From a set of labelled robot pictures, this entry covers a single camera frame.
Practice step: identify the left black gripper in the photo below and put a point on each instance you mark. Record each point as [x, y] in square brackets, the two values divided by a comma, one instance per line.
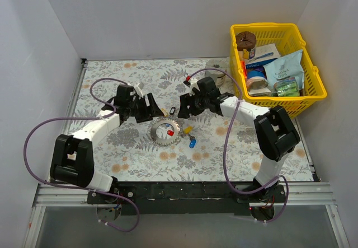
[144, 107]

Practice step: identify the green snack packet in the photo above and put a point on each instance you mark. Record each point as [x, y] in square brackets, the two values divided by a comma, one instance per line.
[287, 88]

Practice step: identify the aluminium frame rail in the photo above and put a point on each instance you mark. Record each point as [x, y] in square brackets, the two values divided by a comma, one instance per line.
[297, 193]

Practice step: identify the white blue box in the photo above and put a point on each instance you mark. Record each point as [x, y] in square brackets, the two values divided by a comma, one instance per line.
[265, 52]

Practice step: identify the brown lidded can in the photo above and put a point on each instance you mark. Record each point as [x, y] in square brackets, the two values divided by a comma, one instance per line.
[246, 43]

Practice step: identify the large silver keyring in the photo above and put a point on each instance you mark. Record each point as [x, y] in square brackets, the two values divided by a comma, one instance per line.
[158, 132]

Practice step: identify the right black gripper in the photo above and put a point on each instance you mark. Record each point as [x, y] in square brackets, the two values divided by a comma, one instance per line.
[192, 104]

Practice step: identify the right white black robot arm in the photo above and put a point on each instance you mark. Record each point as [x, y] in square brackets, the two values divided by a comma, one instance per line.
[275, 132]

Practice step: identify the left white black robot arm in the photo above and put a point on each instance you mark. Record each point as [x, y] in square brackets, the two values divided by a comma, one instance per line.
[73, 161]

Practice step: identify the yellow plastic basket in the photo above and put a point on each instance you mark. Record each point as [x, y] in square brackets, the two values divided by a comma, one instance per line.
[288, 39]

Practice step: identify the blue cassava chips bag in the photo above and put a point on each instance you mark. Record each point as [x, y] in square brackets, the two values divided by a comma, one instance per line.
[285, 67]

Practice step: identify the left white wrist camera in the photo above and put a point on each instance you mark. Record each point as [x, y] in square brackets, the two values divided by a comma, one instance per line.
[139, 89]

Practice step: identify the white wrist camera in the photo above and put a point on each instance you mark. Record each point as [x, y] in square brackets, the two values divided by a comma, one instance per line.
[139, 89]
[194, 89]

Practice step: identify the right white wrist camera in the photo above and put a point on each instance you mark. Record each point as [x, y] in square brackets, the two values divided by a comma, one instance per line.
[194, 89]

